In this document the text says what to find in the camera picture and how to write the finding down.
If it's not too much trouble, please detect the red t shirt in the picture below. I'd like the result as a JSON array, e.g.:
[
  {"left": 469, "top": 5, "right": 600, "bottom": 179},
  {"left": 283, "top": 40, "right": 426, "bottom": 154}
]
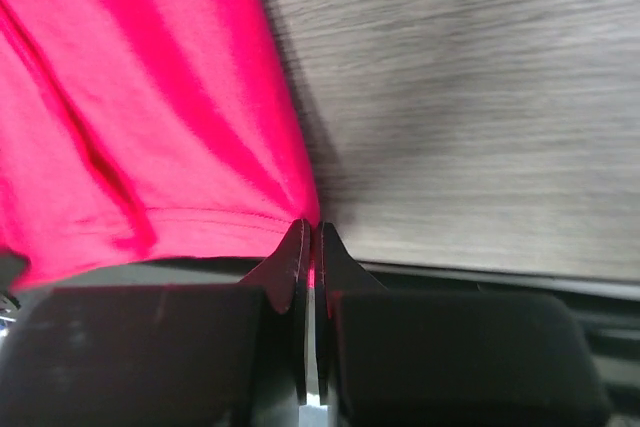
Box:
[{"left": 1, "top": 0, "right": 319, "bottom": 289}]

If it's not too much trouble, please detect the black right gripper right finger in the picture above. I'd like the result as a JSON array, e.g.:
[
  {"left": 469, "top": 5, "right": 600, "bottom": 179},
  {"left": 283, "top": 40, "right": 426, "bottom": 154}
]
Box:
[{"left": 315, "top": 223, "right": 612, "bottom": 426}]

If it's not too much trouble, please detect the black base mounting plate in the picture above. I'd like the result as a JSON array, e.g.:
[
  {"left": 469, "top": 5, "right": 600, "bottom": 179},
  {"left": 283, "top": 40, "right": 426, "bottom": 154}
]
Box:
[{"left": 21, "top": 259, "right": 639, "bottom": 426}]

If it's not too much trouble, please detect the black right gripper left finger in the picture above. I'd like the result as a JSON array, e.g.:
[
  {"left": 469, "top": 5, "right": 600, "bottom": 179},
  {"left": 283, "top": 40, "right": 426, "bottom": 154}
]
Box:
[{"left": 1, "top": 220, "right": 311, "bottom": 426}]

